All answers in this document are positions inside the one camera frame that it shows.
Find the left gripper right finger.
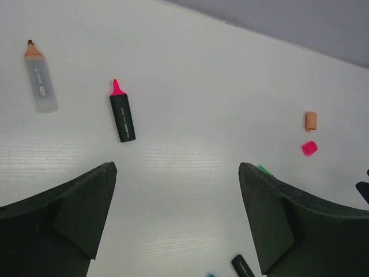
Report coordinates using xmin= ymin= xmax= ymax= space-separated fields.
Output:
xmin=238 ymin=163 xmax=368 ymax=276

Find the pink pen cap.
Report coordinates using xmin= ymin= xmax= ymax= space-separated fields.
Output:
xmin=301 ymin=141 xmax=318 ymax=157

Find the orange pen cap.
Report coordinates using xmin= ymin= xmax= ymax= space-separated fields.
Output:
xmin=305 ymin=111 xmax=317 ymax=132

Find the black highlighter orange cap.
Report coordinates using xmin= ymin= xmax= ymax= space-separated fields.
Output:
xmin=231 ymin=254 xmax=255 ymax=277

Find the clear marker orange tip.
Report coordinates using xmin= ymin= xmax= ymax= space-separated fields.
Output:
xmin=25 ymin=40 xmax=58 ymax=113

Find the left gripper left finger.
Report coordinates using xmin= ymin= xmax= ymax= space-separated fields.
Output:
xmin=1 ymin=162 xmax=118 ymax=276

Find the black highlighter green cap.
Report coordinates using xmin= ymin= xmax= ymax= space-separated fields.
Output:
xmin=258 ymin=165 xmax=273 ymax=177

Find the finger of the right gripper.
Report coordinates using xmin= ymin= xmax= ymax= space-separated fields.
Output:
xmin=355 ymin=181 xmax=369 ymax=204

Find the black highlighter pink tip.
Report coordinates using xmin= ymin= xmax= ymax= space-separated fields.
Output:
xmin=109 ymin=79 xmax=136 ymax=143

